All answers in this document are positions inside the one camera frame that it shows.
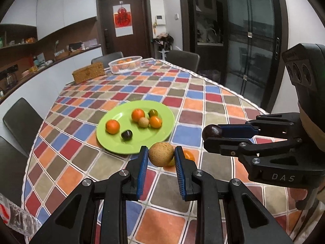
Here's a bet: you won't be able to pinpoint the red and white door poster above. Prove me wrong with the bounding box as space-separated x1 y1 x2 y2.
113 4 134 37

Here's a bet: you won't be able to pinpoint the white wire basket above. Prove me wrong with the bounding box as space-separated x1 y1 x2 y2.
108 56 143 75

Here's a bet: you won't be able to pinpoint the wooden wall shelf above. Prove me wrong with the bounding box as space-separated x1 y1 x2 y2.
0 24 38 50

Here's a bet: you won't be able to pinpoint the dark leather chair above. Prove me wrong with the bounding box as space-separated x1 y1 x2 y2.
0 136 29 206
91 51 124 65
165 50 200 73
2 97 45 155

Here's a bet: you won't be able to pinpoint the glass kettle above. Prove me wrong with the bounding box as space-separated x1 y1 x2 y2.
5 72 16 87

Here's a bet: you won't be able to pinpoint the white sideboard with dark top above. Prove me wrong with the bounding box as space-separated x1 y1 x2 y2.
0 44 103 107

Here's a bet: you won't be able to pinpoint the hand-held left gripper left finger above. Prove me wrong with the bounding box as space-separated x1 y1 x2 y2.
29 146 149 244

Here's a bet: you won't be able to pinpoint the person's right hand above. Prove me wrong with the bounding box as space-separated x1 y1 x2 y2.
300 105 325 146

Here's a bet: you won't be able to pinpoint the white wall cabinet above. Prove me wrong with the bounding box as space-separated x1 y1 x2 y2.
1 0 98 35

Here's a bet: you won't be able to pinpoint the wicker box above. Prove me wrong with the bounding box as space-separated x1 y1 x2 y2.
72 62 105 84

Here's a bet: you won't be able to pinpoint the green plate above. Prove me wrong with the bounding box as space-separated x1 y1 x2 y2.
96 101 176 155

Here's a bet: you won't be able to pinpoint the glass sliding door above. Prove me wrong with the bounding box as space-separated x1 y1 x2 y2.
223 0 288 107

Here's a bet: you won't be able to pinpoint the clear plastic bag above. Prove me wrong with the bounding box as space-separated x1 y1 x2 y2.
0 192 42 237

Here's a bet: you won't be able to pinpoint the dark brown door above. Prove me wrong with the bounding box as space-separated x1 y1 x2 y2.
96 0 153 59

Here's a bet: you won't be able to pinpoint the pile of bags and coats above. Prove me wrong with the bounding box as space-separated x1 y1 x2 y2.
152 32 174 45

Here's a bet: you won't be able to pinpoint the heap of small oranges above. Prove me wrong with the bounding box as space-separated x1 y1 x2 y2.
111 58 134 73

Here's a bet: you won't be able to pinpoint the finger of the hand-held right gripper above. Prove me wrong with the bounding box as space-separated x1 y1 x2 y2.
218 112 302 140
203 135 304 169

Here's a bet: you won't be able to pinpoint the checkered colourful tablecloth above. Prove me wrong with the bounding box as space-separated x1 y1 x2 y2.
22 57 325 244

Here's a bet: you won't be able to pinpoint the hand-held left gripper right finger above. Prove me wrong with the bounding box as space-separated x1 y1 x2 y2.
174 146 295 244

